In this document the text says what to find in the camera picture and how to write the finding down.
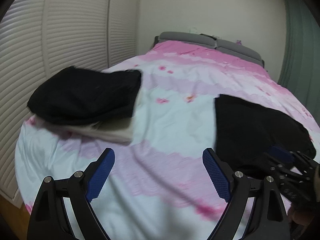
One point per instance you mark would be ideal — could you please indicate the folded white garment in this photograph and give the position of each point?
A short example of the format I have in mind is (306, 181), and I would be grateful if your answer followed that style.
(112, 131)

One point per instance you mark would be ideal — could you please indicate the pink floral duvet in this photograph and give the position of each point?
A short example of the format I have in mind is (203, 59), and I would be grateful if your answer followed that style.
(162, 140)

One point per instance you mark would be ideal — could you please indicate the green curtain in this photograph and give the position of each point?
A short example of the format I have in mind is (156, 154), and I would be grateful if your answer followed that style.
(297, 50)

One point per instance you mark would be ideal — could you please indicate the black pants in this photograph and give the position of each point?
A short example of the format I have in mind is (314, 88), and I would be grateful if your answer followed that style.
(252, 132)

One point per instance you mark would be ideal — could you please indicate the person's right hand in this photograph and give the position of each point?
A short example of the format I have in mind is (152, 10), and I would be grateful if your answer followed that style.
(303, 215)

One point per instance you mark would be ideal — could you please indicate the folded black garment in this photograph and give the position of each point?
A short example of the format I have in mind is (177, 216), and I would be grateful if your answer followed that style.
(85, 97)

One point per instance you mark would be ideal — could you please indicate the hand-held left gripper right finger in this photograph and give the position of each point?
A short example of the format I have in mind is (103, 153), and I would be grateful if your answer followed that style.
(217, 177)

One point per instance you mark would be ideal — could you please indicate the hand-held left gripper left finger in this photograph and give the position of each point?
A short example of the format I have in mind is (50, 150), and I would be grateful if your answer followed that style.
(100, 177)

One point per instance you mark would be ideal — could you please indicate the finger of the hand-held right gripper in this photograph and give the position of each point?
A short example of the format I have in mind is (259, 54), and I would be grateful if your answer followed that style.
(281, 153)
(277, 167)

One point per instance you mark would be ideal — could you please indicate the grey pillows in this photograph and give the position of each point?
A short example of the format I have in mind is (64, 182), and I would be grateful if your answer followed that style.
(156, 41)

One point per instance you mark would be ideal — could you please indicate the white louvred wardrobe door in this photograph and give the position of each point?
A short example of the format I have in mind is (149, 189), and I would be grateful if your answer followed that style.
(77, 25)
(17, 80)
(123, 22)

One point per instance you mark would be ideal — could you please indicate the small purple ornament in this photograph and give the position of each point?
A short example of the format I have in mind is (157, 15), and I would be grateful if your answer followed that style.
(239, 42)

